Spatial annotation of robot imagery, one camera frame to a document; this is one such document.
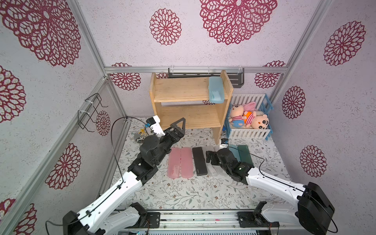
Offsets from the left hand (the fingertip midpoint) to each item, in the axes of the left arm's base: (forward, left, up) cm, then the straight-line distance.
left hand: (180, 124), depth 64 cm
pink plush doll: (+34, -39, -26) cm, 57 cm away
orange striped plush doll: (+25, -51, -26) cm, 62 cm away
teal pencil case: (-5, -26, -14) cm, 30 cm away
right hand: (0, -18, -26) cm, 32 cm away
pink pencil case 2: (+1, -2, -40) cm, 40 cm away
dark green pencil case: (+5, -40, -37) cm, 55 cm away
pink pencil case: (0, +6, -39) cm, 40 cm away
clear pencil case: (-6, -18, -37) cm, 42 cm away
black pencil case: (+1, -10, -38) cm, 40 cm away
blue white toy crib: (+44, -61, -28) cm, 81 cm away
